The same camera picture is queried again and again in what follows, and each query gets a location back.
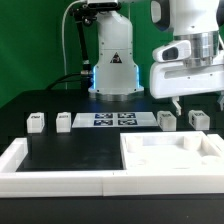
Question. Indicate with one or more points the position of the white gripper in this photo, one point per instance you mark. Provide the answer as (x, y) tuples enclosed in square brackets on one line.
[(173, 79)]

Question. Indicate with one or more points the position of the white square table top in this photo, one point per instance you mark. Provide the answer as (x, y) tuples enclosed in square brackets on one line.
[(166, 151)]

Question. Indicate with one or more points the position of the white marker tag sheet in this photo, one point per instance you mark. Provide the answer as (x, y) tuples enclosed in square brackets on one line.
[(114, 119)]

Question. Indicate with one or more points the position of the white u-shaped obstacle fence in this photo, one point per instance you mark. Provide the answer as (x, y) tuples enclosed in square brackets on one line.
[(103, 183)]

